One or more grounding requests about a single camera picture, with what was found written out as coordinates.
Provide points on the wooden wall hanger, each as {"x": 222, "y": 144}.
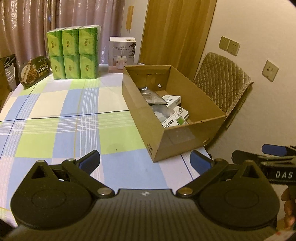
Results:
{"x": 128, "y": 24}

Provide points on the wooden door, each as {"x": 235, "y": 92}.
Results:
{"x": 175, "y": 33}

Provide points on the green tissue pack bundle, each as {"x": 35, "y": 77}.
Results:
{"x": 74, "y": 51}

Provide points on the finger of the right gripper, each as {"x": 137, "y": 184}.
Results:
{"x": 238, "y": 157}
{"x": 274, "y": 150}

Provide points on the single wall socket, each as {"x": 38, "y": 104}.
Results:
{"x": 270, "y": 71}

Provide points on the large open cardboard box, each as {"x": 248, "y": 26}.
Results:
{"x": 205, "y": 117}

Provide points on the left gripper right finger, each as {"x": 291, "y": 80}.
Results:
{"x": 209, "y": 170}

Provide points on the white blue medicine box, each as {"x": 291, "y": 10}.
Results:
{"x": 183, "y": 113}

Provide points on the person's right hand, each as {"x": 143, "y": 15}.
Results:
{"x": 289, "y": 209}

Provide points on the plaid tablecloth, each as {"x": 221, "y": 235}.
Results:
{"x": 67, "y": 118}

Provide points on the silver foil pouch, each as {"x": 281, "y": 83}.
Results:
{"x": 152, "y": 97}

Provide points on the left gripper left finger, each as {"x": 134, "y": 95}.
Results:
{"x": 80, "y": 170}

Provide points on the quilted beige chair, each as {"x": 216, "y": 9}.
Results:
{"x": 225, "y": 83}

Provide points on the green medicine box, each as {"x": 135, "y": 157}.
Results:
{"x": 174, "y": 120}

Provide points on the dark green oval food tin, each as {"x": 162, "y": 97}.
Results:
{"x": 34, "y": 71}

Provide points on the white humidifier product box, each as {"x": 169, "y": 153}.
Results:
{"x": 121, "y": 53}

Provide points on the clear plastic blister tray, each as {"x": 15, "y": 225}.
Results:
{"x": 162, "y": 112}

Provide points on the beige curtain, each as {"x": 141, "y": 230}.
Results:
{"x": 24, "y": 24}

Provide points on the double wall socket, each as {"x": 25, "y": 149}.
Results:
{"x": 229, "y": 46}

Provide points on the white buckets in dark bag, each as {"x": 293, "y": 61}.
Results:
{"x": 11, "y": 71}

